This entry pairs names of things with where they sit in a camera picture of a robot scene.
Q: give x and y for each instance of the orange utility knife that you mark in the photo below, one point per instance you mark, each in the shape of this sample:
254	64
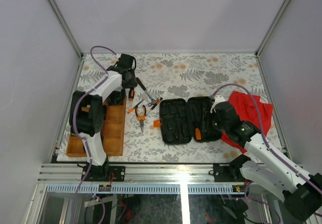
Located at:
134	107

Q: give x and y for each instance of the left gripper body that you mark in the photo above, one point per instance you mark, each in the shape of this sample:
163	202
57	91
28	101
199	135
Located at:
132	81

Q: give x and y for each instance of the orange long-nose pliers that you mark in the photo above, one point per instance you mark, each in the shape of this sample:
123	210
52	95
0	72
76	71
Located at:
141	117

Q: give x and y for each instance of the dark patterned rolled cloth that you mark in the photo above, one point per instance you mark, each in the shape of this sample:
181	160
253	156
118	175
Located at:
116	98

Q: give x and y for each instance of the wooden compartment tray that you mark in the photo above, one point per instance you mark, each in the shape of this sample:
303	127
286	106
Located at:
112	134

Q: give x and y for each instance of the large orange screwdriver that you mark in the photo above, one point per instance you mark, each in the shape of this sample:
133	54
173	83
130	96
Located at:
200	124

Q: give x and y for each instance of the red cloth bag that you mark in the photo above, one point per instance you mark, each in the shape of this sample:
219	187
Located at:
254	117

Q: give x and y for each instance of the black plastic tool case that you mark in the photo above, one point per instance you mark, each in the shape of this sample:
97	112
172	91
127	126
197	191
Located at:
177	120

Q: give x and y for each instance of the claw hammer black handle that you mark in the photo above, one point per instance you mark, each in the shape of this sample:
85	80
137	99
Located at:
153	101

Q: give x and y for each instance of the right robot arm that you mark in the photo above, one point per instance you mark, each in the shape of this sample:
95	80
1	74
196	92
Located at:
298	189

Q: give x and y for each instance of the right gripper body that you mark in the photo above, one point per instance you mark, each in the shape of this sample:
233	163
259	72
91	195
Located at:
221	126

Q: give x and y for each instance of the aluminium front rail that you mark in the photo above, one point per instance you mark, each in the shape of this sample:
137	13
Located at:
141	179

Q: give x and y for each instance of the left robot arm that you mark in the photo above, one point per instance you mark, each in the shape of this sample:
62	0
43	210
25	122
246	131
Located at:
88	112

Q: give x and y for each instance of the black orange handle screwdriver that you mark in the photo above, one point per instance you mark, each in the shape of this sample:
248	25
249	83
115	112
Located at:
131	94

